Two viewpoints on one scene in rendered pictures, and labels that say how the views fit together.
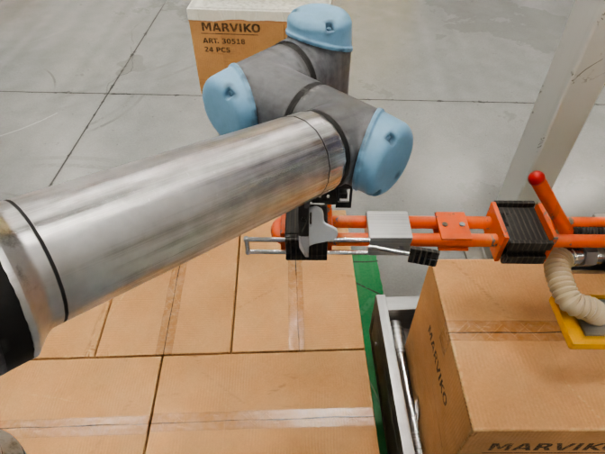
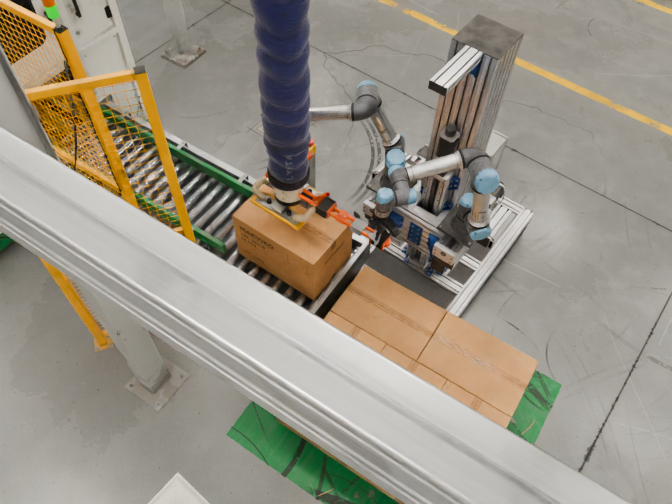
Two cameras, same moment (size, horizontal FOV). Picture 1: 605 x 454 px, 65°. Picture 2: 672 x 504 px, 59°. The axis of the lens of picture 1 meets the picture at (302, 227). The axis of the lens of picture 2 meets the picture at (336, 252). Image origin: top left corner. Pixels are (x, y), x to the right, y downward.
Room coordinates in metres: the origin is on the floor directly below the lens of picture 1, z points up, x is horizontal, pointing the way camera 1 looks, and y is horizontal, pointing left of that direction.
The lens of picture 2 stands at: (2.19, 0.79, 3.74)
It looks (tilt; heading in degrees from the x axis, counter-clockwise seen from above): 56 degrees down; 213
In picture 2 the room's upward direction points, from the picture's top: 2 degrees clockwise
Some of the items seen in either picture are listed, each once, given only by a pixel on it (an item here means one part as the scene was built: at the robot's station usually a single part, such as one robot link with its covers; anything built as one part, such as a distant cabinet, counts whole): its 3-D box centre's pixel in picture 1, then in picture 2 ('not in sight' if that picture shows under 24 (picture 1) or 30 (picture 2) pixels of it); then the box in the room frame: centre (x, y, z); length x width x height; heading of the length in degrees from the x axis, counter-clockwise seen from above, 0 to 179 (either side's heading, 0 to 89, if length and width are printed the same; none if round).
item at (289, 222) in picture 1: (306, 227); (379, 239); (0.55, -0.01, 1.24); 0.08 x 0.07 x 0.05; 89
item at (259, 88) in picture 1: (268, 98); (403, 194); (0.45, 0.04, 1.54); 0.11 x 0.11 x 0.08; 47
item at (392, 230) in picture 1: (387, 232); (358, 227); (0.54, -0.14, 1.23); 0.07 x 0.07 x 0.04; 89
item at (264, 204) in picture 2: not in sight; (279, 208); (0.63, -0.61, 1.13); 0.34 x 0.10 x 0.05; 89
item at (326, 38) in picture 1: (317, 59); (384, 199); (0.54, -0.02, 1.54); 0.09 x 0.08 x 0.11; 137
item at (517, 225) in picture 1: (518, 231); (325, 207); (0.54, -0.36, 1.24); 0.10 x 0.08 x 0.06; 179
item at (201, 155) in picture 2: not in sight; (227, 175); (0.24, -1.43, 0.50); 2.31 x 0.05 x 0.19; 92
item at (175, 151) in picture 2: not in sight; (181, 149); (0.31, -1.79, 0.60); 1.60 x 0.10 x 0.09; 92
